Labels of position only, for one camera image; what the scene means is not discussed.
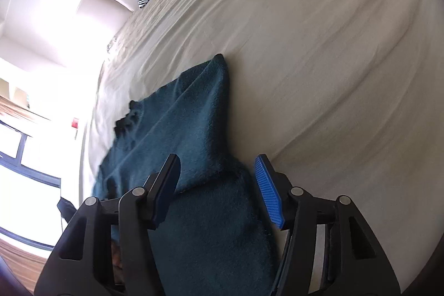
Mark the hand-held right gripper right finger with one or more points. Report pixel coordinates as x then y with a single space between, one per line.
269 188

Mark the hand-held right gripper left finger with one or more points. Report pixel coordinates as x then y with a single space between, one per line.
163 193

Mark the dark teal knit sweater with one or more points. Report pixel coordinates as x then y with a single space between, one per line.
208 129

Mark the small red box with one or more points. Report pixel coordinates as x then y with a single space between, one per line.
75 123

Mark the beige curtain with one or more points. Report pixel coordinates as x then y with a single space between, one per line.
20 110

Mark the bed with beige sheet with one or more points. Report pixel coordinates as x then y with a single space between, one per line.
312 56

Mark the white wall shelf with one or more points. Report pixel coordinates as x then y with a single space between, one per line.
14 91

